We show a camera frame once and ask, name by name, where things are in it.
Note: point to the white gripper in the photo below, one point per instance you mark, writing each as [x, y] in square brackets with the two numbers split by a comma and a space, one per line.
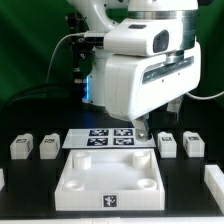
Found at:
[135, 86]

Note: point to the white square table top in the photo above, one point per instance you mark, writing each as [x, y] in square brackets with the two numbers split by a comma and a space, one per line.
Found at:
[110, 180]

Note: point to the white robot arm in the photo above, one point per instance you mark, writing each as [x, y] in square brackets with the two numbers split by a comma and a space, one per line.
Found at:
[102, 16]

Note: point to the white sheet with markers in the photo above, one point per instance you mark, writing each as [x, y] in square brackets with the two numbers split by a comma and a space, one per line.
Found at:
[104, 138]

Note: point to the white obstacle bar right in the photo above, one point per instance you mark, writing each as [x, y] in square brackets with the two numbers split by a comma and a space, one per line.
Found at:
[214, 179]

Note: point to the white block left edge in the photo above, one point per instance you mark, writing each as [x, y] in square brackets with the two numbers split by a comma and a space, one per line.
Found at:
[2, 181]

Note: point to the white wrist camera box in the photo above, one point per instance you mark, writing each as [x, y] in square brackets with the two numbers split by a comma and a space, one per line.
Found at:
[136, 37]

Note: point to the black camera on stand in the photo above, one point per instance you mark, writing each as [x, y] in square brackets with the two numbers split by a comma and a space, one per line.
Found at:
[81, 46]

